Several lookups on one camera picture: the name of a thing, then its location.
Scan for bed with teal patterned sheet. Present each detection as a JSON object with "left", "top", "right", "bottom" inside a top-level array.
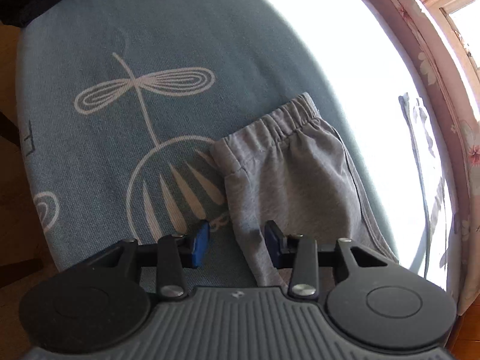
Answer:
[{"left": 15, "top": 0, "right": 463, "bottom": 308}]

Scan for grey sweatpants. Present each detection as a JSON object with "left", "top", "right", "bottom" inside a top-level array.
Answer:
[{"left": 208, "top": 92, "right": 451, "bottom": 290}]

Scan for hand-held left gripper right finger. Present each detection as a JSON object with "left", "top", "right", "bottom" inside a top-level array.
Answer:
[{"left": 264, "top": 220, "right": 398, "bottom": 301}]

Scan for folded pink floral quilt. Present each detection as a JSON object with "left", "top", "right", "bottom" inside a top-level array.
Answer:
[{"left": 352, "top": 0, "right": 480, "bottom": 317}]

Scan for window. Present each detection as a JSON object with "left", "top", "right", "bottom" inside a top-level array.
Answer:
[{"left": 439, "top": 0, "right": 480, "bottom": 69}]

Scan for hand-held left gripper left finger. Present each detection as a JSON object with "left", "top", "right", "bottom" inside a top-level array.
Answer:
[{"left": 90, "top": 219, "right": 211, "bottom": 301}]

